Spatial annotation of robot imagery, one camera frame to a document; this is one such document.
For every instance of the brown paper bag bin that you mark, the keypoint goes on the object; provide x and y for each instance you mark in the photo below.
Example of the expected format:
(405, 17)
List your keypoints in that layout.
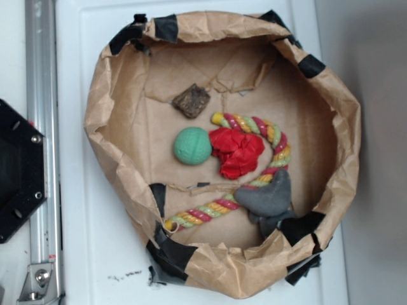
(250, 66)

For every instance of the red crumpled paper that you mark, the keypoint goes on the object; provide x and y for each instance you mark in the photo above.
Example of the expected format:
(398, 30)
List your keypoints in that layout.
(238, 152)

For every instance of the brown rough rock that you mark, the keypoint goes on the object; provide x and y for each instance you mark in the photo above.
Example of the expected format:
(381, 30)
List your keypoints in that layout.
(192, 101)

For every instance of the black hexagonal robot base plate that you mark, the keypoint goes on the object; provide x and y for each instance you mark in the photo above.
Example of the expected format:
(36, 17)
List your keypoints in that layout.
(22, 171)

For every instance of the aluminium extrusion rail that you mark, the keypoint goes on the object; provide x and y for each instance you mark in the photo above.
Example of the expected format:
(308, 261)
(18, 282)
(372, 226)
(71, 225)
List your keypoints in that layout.
(42, 106)

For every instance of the multicolour twisted rope toy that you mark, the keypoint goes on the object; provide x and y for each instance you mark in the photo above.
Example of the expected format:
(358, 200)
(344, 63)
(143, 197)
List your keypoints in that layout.
(222, 206)

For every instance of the grey plush toy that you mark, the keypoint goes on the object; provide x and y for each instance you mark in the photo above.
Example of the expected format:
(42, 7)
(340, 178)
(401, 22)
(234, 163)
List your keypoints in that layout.
(268, 205)

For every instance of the green rubber ball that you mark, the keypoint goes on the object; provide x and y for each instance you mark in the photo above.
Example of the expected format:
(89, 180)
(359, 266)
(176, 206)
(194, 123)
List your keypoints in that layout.
(192, 146)

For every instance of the metal corner bracket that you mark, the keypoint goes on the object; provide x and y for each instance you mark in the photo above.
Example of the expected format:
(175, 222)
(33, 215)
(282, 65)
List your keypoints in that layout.
(40, 285)

